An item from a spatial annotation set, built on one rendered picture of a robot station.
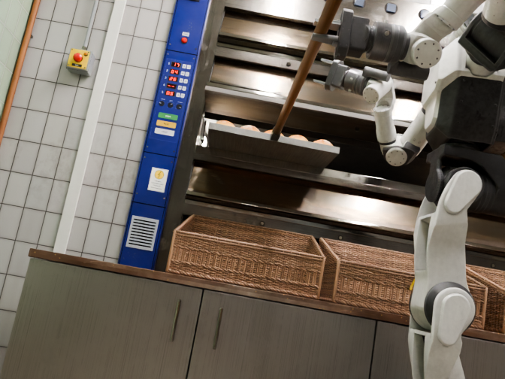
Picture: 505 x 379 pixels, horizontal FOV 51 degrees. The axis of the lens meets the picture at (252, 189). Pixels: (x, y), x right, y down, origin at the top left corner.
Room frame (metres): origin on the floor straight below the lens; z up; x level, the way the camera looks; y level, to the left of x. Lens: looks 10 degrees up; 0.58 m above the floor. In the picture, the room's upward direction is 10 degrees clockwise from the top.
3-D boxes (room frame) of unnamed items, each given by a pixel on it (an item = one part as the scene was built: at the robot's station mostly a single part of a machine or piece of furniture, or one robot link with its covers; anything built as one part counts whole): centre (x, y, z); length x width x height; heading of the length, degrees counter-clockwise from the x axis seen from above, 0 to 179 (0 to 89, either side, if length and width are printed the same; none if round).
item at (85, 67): (2.33, 0.89, 1.46); 0.10 x 0.07 x 0.10; 90
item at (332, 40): (1.15, -0.10, 1.17); 0.06 x 0.03 x 0.02; 91
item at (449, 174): (1.53, -0.60, 0.97); 0.14 x 0.13 x 0.12; 2
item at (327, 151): (2.26, -0.04, 1.19); 0.55 x 0.36 x 0.03; 93
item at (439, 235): (1.53, -0.59, 0.78); 0.18 x 0.15 x 0.47; 2
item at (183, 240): (2.11, -0.03, 0.72); 0.56 x 0.49 x 0.28; 89
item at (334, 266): (2.12, -0.61, 0.72); 0.56 x 0.49 x 0.28; 91
